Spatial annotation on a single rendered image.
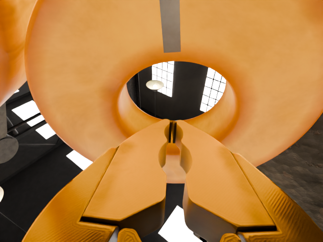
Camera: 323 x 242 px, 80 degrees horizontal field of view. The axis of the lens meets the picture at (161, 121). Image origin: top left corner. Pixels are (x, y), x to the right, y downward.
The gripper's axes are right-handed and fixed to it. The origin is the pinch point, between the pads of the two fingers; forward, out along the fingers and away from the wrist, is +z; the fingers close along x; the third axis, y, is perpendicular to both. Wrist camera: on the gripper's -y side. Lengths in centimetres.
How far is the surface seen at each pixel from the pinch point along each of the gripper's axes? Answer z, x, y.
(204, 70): 723, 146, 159
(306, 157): 19.4, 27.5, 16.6
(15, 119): 855, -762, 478
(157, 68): 855, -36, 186
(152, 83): 654, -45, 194
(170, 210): 446, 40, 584
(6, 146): 170, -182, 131
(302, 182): 19.8, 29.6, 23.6
